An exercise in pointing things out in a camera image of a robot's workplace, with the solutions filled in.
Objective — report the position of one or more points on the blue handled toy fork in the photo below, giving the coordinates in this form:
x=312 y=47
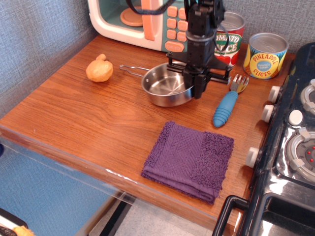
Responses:
x=224 y=109

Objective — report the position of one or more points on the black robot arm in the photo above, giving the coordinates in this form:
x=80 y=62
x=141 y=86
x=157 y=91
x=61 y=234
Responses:
x=203 y=17

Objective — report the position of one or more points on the small metal pot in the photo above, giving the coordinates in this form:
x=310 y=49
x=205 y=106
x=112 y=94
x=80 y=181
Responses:
x=164 y=88

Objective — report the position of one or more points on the tomato sauce can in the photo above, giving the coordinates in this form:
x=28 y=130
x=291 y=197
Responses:
x=229 y=38

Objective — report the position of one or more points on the pineapple slices can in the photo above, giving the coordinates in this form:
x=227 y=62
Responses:
x=265 y=55

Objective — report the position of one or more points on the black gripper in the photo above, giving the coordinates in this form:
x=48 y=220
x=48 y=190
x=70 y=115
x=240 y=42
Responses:
x=198 y=64

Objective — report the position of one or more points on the orange toy fruit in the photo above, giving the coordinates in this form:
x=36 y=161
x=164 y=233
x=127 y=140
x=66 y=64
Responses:
x=100 y=69

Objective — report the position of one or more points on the black toy stove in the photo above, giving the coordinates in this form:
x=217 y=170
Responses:
x=282 y=188

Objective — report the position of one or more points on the orange microwave plate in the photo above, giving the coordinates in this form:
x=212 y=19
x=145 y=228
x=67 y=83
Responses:
x=130 y=18

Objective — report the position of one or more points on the toy microwave oven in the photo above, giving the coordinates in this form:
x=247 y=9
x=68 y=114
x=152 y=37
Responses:
x=164 y=32

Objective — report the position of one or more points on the purple folded cloth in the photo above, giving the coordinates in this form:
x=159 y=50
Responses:
x=190 y=161

